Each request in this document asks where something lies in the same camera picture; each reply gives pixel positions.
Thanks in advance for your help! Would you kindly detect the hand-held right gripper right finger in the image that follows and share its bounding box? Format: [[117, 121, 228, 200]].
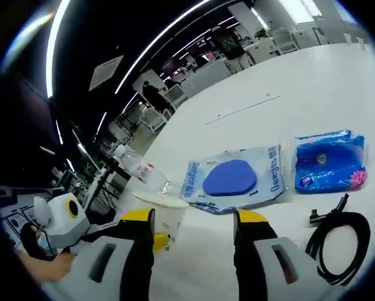
[[232, 209, 336, 301]]

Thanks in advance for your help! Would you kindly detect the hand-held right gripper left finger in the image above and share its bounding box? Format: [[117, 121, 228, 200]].
[[41, 208, 156, 301]]

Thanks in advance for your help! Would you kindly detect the white paper cup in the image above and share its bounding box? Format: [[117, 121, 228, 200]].
[[132, 189, 189, 252]]

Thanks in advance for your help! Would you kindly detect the clear plastic water bottle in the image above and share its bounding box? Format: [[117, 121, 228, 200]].
[[112, 144, 172, 194]]

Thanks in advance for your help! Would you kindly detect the pale blue wet wipes pack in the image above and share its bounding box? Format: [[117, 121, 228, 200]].
[[177, 143, 289, 215]]

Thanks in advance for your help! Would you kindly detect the black cable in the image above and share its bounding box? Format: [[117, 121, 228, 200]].
[[304, 193, 372, 288]]

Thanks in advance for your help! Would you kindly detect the blue tissue pack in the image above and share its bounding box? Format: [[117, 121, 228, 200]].
[[293, 127, 369, 194]]

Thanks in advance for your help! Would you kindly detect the black tripod stand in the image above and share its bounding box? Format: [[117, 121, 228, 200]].
[[86, 156, 120, 218]]

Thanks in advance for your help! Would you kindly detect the ceiling air vent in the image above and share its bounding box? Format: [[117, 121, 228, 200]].
[[89, 55, 125, 92]]

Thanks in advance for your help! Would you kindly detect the white mesh chair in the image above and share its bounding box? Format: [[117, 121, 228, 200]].
[[270, 28, 300, 56]]

